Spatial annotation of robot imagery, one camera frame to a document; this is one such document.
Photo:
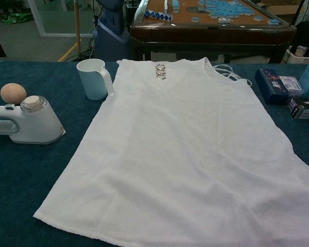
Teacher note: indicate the white sleeveless shirt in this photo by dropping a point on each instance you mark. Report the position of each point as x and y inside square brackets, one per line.
[170, 154]

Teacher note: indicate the white handheld garment steamer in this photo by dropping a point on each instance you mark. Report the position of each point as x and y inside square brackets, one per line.
[41, 123]

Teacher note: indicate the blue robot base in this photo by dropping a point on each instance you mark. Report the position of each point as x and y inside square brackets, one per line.
[110, 38]

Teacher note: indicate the white plastic cup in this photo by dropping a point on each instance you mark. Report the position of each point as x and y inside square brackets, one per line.
[92, 82]

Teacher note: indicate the brown mahjong table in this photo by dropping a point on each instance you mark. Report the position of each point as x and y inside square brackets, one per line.
[208, 36]

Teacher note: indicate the blue white snake cube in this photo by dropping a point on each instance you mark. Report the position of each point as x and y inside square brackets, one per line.
[157, 15]

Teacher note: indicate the blue mahjong tile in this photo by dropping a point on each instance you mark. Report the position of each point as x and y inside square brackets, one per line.
[272, 22]
[258, 18]
[197, 20]

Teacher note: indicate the dark blue long box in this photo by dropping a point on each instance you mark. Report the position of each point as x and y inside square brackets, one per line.
[269, 87]

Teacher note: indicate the wooden pole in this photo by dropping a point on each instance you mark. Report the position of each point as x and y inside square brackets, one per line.
[78, 25]

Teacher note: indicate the white faced mahjong tile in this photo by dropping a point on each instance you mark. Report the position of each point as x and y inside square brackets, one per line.
[225, 21]

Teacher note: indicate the pile of blue mahjong tiles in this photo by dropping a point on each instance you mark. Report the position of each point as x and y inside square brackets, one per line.
[221, 7]

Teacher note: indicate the dark blue table cloth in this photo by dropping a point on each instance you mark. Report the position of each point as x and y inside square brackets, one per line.
[28, 180]

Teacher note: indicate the small clear purple package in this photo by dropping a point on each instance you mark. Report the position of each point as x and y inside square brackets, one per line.
[291, 83]

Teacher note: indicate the beige wooden ball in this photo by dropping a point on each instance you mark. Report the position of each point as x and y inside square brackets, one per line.
[11, 94]

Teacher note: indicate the black box gold print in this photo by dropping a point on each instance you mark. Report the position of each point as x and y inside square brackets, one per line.
[304, 108]

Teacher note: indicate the white plastic crate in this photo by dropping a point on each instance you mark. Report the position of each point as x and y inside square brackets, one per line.
[298, 57]

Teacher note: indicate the green bag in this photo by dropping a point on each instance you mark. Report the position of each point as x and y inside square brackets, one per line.
[15, 19]

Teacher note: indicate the glass partition white frame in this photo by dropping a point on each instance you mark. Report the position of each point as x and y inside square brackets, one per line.
[40, 25]

